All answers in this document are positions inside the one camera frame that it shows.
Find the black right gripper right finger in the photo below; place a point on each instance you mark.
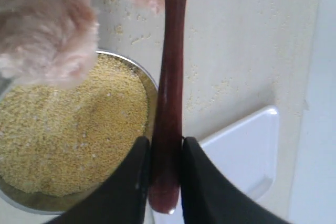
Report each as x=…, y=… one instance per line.
x=209, y=197

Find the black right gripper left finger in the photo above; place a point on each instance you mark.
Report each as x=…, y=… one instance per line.
x=122, y=197

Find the dark red wooden spoon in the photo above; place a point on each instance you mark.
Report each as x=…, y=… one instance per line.
x=166, y=144

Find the plush teddy bear striped sweater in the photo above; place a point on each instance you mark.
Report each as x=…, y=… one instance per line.
x=51, y=42

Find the white plastic tray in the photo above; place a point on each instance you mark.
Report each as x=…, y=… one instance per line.
x=246, y=151

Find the yellow millet grain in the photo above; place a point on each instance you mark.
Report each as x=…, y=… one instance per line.
x=68, y=134

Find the steel bowl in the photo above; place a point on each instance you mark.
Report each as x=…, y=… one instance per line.
x=147, y=98

